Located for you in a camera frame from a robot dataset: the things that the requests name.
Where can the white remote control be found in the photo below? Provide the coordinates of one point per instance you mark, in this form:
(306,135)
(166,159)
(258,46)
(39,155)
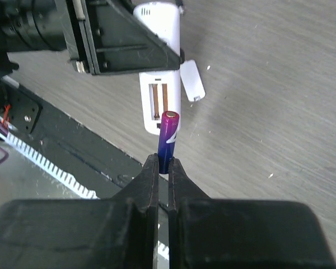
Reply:
(160,91)

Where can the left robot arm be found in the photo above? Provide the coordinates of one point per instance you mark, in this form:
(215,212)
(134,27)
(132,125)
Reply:
(33,26)

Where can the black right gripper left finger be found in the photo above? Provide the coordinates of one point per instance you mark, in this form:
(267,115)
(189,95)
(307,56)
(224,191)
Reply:
(119,232)

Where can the white slotted cable duct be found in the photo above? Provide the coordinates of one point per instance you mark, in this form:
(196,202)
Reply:
(65,178)

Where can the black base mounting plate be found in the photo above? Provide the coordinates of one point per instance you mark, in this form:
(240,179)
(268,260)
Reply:
(94,162)

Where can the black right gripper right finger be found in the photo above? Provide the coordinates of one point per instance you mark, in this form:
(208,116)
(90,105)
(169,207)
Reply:
(226,233)

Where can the purple blue battery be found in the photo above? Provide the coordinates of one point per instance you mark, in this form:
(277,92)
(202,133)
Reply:
(167,139)

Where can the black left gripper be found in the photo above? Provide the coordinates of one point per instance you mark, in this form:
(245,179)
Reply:
(123,44)

